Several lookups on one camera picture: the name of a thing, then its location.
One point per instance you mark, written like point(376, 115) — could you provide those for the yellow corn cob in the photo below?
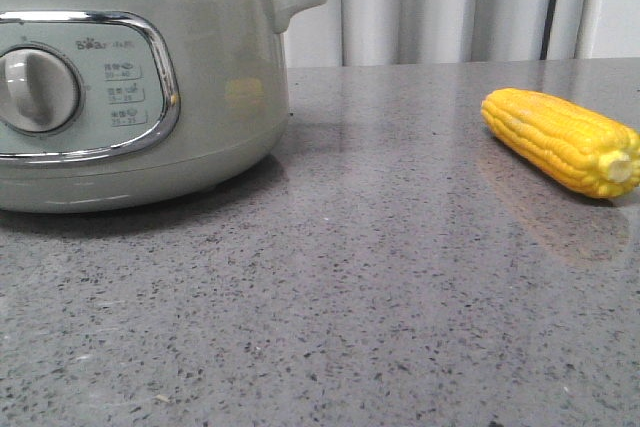
point(583, 150)

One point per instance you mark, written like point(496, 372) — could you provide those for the sage green electric pot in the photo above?
point(108, 104)

